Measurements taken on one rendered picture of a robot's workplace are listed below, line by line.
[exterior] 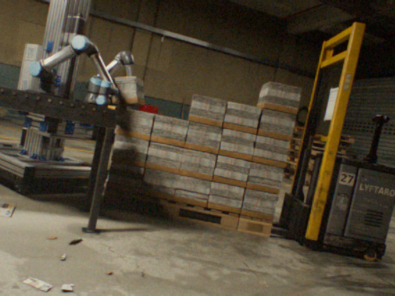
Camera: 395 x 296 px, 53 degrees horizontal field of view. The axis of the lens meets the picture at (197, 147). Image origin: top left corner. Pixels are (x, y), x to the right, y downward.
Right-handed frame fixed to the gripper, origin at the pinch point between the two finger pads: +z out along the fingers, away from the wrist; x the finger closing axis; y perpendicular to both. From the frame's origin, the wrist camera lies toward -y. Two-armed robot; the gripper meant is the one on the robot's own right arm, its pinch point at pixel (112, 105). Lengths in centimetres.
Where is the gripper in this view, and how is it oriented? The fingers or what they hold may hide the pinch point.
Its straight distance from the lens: 342.1
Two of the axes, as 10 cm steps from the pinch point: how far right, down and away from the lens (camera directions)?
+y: -0.8, -10.0, -0.5
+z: 0.3, -0.5, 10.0
